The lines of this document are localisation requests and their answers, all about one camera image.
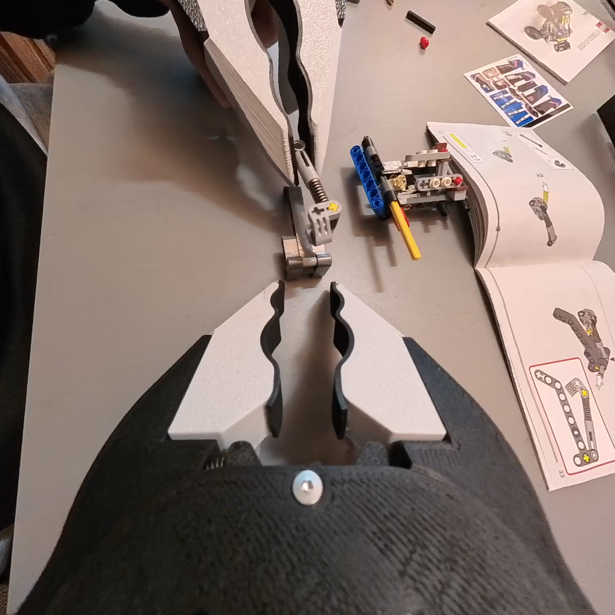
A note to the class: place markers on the person's black clothing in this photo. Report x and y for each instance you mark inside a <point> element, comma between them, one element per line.
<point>17,288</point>

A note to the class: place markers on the lego chassis assembly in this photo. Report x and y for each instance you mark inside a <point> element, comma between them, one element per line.
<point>365,177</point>

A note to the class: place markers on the black lego axle connector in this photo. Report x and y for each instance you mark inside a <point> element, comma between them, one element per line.
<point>420,21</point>

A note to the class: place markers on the closed lego booklet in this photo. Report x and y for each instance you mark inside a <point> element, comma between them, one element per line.
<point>552,33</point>

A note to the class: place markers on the lego sticker sheet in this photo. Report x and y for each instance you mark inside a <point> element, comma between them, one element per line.
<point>519,91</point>

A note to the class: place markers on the person's left hand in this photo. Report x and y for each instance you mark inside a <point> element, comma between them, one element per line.
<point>197,62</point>

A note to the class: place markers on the grey lego shock absorber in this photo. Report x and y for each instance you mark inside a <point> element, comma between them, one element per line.
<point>307,166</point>

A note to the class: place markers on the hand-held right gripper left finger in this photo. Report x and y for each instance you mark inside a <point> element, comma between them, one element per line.
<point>226,379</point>

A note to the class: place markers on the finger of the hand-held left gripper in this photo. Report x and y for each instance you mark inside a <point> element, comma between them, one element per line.
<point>324,57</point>
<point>240,72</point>

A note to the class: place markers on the open lego instruction booklet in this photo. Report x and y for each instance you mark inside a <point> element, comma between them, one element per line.
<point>538,230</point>

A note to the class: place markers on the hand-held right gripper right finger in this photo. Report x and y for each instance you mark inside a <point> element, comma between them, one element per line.
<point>389,384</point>

